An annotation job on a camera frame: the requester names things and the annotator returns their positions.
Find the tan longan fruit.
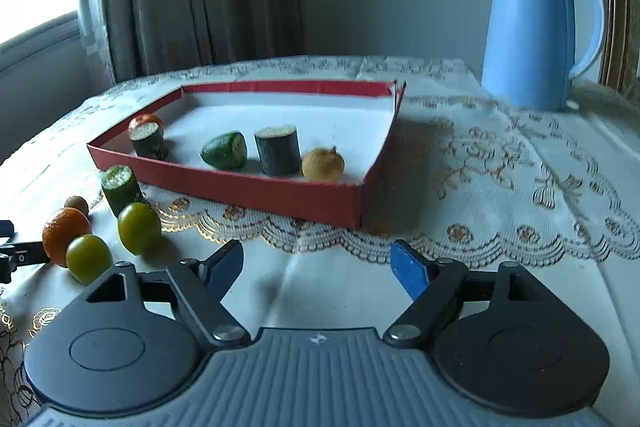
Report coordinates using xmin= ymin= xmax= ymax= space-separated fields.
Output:
xmin=302 ymin=147 xmax=345 ymax=182

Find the orange mandarin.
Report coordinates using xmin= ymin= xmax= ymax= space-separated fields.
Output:
xmin=42 ymin=207 xmax=91 ymax=268
xmin=128 ymin=113 xmax=164 ymax=133

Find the light blue electric kettle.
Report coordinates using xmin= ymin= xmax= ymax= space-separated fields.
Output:
xmin=480 ymin=0 xmax=605 ymax=112

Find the green cucumber cylinder piece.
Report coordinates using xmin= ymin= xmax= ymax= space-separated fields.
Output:
xmin=101 ymin=165 xmax=145 ymax=218

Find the brown kiwi fruit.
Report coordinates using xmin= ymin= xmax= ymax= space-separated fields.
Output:
xmin=64 ymin=196 xmax=90 ymax=218

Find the green tomato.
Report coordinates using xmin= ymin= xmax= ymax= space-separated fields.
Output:
xmin=117 ymin=202 xmax=162 ymax=256
xmin=66 ymin=234 xmax=113 ymax=285

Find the green avocado half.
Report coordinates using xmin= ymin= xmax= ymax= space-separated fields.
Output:
xmin=201 ymin=131 xmax=247 ymax=170

